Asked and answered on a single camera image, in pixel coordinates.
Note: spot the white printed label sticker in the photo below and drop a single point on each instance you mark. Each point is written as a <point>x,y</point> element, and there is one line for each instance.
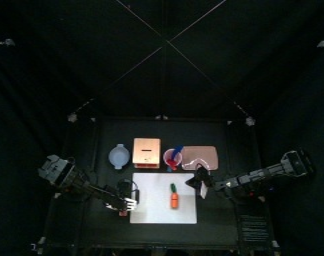
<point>253,230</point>

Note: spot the salmon sushi toy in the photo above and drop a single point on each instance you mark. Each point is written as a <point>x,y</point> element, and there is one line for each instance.
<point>124,213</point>

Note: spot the orange toy carrot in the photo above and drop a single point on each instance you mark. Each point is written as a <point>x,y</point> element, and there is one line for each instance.
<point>175,199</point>

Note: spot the orange wooden toy box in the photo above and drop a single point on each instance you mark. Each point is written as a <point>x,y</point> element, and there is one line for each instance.
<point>146,151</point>

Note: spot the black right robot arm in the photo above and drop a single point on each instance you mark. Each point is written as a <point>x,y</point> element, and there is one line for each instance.
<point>267,173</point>

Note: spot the pink plastic tray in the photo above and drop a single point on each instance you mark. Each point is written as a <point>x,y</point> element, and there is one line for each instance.
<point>200,156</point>

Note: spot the blue toy utensil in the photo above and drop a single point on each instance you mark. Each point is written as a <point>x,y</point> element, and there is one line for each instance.
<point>177,150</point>

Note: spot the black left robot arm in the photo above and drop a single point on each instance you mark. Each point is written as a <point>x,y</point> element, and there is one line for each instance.
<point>68,176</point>

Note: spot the blue red bowl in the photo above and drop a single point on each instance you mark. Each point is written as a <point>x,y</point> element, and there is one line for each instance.
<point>169,156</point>

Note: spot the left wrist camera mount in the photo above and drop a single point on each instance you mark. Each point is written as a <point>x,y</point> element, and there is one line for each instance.
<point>126,186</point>

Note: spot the red toy utensil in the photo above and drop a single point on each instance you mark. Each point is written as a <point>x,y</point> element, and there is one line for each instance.
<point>172,163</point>

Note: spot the white cutting board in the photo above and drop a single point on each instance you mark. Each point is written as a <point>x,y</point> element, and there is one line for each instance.
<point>164,210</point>

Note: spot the light blue oval bowl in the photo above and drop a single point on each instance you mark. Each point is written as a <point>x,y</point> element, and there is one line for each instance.
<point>118,156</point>

